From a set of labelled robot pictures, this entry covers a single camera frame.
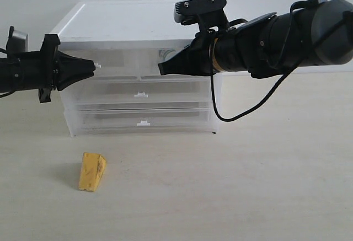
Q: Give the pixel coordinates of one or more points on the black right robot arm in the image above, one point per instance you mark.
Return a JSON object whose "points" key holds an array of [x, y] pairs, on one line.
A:
{"points": [[312, 33]]}

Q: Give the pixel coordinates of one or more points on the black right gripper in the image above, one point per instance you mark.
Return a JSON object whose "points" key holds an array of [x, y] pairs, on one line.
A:
{"points": [[194, 60]]}

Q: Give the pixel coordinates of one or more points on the yellow cheese wedge toy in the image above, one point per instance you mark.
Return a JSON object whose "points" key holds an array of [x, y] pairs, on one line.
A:
{"points": [[92, 169]]}

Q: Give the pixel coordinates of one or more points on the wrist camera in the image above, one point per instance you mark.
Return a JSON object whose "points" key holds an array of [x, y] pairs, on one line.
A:
{"points": [[207, 14], [17, 41]]}

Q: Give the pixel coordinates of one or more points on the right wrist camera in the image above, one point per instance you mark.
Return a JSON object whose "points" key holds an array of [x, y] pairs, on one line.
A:
{"points": [[207, 14]]}

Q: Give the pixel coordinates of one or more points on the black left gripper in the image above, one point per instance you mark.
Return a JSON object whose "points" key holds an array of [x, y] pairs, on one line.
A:
{"points": [[52, 61]]}

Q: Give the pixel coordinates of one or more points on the clear bottom drawer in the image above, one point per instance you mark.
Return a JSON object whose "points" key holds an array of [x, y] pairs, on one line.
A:
{"points": [[94, 122]]}

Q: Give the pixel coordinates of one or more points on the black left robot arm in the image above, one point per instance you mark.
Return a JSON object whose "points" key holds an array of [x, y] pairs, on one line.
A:
{"points": [[21, 72]]}

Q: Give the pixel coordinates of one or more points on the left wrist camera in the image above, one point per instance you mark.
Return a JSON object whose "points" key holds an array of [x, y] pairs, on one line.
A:
{"points": [[17, 41]]}

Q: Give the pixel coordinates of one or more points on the white plastic drawer cabinet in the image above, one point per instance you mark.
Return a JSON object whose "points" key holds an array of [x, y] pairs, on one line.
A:
{"points": [[134, 26]]}

